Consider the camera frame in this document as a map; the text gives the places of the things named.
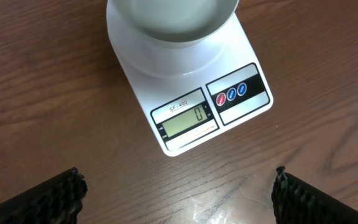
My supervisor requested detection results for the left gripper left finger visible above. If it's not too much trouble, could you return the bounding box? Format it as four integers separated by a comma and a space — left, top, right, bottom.
0, 167, 88, 224

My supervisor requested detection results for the pale grey round bowl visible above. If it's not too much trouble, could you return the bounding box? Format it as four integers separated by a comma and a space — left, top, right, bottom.
112, 0, 239, 45

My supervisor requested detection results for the white digital kitchen scale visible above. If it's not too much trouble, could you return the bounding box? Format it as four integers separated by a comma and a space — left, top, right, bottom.
106, 1, 273, 157

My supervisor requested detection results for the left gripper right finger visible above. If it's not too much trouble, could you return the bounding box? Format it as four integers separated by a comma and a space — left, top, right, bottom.
271, 166, 358, 224

